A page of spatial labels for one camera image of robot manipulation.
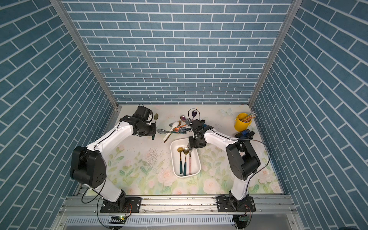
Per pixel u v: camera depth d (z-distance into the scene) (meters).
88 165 0.44
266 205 0.75
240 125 1.02
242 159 0.48
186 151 0.93
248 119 0.97
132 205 0.74
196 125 0.76
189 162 0.89
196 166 0.87
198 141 0.69
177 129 1.05
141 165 0.89
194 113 1.15
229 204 0.68
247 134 0.98
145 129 0.78
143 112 0.70
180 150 0.94
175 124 1.06
